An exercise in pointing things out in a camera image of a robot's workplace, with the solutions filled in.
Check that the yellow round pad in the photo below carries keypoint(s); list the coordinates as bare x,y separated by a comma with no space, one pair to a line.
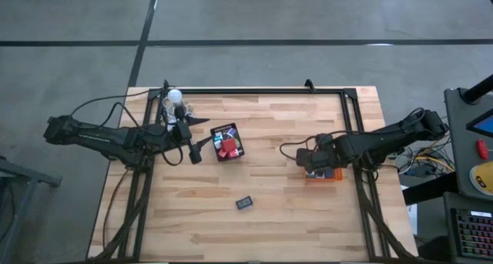
481,178

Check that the blue framed display meter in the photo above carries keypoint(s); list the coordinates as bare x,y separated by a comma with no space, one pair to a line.
243,202

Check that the black console pole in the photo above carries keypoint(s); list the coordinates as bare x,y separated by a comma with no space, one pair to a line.
477,89

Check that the black plastic basket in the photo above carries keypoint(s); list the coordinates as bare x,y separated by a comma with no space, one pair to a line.
215,156

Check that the red push button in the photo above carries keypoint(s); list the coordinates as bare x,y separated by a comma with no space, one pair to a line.
482,149

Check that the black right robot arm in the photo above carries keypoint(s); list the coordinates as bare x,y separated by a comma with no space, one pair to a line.
385,139

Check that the backlit keyboard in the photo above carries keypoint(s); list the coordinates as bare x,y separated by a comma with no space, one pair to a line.
474,233

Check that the large red box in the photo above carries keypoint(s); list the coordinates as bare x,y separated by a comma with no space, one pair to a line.
228,144

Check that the black frame clamp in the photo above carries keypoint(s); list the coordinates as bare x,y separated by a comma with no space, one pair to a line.
166,84
309,85

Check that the blue tablet screen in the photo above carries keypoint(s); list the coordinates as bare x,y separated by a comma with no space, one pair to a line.
486,125

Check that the purple and white charger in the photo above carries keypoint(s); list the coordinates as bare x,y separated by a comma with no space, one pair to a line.
231,132

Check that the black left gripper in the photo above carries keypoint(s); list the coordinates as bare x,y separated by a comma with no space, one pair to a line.
181,133

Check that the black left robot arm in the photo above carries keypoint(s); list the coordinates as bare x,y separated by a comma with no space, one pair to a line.
104,135

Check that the white light bulb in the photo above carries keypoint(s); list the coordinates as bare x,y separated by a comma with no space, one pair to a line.
174,95

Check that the black aluminium rig frame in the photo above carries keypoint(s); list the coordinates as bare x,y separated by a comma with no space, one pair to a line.
250,91

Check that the orange plastic basket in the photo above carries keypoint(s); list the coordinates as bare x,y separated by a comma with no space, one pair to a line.
337,175

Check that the white paper sheet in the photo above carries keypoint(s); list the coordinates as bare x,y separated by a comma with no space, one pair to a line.
413,218

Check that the grey control console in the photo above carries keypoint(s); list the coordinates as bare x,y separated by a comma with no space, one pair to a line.
458,141

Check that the red and white charger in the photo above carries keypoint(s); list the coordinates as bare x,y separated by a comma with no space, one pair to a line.
222,153

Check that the white charger cube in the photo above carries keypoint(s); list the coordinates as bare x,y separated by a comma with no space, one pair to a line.
218,135

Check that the black cart beam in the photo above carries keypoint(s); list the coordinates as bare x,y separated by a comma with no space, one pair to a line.
427,190

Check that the grey side table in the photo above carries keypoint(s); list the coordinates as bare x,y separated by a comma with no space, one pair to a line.
23,175

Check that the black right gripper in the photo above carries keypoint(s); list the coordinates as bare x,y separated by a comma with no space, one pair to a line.
319,156

